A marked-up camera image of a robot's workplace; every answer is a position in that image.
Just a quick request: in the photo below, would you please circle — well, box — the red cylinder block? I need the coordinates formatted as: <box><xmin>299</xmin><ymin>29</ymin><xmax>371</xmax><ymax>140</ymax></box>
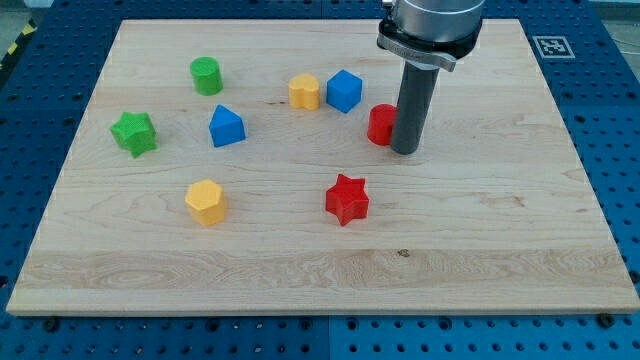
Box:
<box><xmin>367</xmin><ymin>104</ymin><xmax>397</xmax><ymax>146</ymax></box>

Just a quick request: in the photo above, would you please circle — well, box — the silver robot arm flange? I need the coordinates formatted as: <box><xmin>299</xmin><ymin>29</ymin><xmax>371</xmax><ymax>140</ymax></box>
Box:
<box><xmin>377</xmin><ymin>0</ymin><xmax>485</xmax><ymax>72</ymax></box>

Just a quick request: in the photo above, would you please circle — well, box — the blue cube block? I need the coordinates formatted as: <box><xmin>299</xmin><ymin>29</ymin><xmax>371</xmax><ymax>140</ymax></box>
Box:
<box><xmin>326</xmin><ymin>70</ymin><xmax>363</xmax><ymax>113</ymax></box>

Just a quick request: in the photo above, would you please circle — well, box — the red star block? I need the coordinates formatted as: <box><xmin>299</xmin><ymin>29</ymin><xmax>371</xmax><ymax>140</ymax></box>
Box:
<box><xmin>325</xmin><ymin>174</ymin><xmax>369</xmax><ymax>226</ymax></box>

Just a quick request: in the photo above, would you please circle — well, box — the yellow heart block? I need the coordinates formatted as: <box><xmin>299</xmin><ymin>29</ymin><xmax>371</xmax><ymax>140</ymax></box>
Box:
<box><xmin>288</xmin><ymin>73</ymin><xmax>320</xmax><ymax>110</ymax></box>

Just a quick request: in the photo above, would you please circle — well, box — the wooden board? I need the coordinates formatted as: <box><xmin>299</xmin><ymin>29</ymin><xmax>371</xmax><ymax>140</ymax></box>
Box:
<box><xmin>7</xmin><ymin>19</ymin><xmax>639</xmax><ymax>316</ymax></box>

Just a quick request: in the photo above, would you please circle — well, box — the blue triangular prism block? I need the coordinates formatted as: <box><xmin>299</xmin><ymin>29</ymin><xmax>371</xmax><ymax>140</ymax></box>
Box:
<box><xmin>209</xmin><ymin>105</ymin><xmax>246</xmax><ymax>147</ymax></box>

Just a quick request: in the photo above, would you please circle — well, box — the yellow hexagon block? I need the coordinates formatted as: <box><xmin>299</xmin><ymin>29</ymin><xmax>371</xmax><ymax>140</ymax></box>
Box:
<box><xmin>185</xmin><ymin>179</ymin><xmax>227</xmax><ymax>226</ymax></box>

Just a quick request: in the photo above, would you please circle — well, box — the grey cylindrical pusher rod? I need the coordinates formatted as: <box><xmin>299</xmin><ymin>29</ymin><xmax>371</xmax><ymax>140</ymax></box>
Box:
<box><xmin>391</xmin><ymin>62</ymin><xmax>439</xmax><ymax>155</ymax></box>

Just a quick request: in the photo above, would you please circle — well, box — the green cylinder block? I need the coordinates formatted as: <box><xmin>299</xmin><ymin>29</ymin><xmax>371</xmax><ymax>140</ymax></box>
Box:
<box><xmin>190</xmin><ymin>57</ymin><xmax>224</xmax><ymax>96</ymax></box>

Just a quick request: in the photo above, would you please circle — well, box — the green star block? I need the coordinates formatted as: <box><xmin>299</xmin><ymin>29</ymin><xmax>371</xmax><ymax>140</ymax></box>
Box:
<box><xmin>109</xmin><ymin>112</ymin><xmax>157</xmax><ymax>158</ymax></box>

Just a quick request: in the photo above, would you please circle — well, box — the white fiducial marker tag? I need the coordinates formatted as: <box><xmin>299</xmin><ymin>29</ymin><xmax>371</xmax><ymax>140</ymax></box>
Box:
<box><xmin>532</xmin><ymin>35</ymin><xmax>575</xmax><ymax>59</ymax></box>

